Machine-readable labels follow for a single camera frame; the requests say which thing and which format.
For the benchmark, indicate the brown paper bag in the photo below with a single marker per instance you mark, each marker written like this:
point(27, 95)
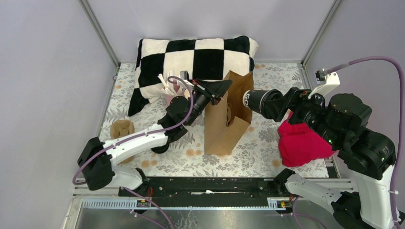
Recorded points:
point(218, 138)

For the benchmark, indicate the black cup lid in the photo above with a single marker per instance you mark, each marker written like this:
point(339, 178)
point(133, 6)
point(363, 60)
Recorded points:
point(271, 104)

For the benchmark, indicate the floral table mat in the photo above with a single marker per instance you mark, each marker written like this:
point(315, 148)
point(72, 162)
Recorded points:
point(255, 155)

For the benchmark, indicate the pink cup holder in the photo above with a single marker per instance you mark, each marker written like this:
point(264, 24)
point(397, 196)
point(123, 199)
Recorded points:
point(169, 98)

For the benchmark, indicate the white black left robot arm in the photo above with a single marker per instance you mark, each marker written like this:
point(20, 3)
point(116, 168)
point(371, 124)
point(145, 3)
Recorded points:
point(99, 160)

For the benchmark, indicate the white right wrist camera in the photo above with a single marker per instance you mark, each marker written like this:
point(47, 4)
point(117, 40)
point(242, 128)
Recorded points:
point(329, 81)

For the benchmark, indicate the brown cardboard cup carrier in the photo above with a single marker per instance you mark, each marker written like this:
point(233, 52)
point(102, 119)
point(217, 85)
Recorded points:
point(229, 117)

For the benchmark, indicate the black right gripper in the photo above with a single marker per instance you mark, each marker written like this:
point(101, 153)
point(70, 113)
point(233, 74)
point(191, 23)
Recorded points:
point(293, 99)

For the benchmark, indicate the white wrapped straws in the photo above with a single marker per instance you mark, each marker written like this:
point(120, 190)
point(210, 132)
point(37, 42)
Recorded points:
point(166, 82)

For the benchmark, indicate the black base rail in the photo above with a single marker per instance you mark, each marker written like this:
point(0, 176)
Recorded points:
point(210, 192)

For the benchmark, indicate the red cloth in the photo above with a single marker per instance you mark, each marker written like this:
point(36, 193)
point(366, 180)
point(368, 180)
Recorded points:
point(299, 145)

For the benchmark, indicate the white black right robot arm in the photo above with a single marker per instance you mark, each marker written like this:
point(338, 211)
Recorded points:
point(342, 124)

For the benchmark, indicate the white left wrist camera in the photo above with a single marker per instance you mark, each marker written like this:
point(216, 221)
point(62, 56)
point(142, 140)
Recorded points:
point(184, 75)

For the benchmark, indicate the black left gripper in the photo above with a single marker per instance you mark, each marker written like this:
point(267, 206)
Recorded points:
point(216, 89)

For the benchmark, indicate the black white checkered pillow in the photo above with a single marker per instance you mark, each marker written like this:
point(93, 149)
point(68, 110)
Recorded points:
point(206, 59)

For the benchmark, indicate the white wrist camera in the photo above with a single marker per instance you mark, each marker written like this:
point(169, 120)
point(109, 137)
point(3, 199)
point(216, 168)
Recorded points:
point(329, 81)
point(184, 75)

